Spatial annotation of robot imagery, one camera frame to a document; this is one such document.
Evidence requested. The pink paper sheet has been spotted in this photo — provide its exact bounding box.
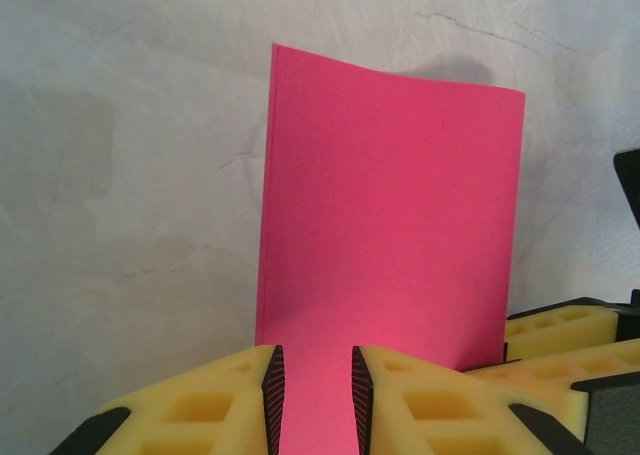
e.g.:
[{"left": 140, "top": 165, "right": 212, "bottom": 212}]
[{"left": 254, "top": 42, "right": 526, "bottom": 455}]

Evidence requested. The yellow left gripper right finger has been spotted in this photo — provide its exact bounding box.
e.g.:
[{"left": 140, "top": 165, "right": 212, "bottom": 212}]
[{"left": 352, "top": 345, "right": 589, "bottom": 455}]

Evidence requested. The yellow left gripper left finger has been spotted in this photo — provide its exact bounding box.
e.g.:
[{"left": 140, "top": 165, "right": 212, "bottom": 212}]
[{"left": 54, "top": 344, "right": 286, "bottom": 455}]

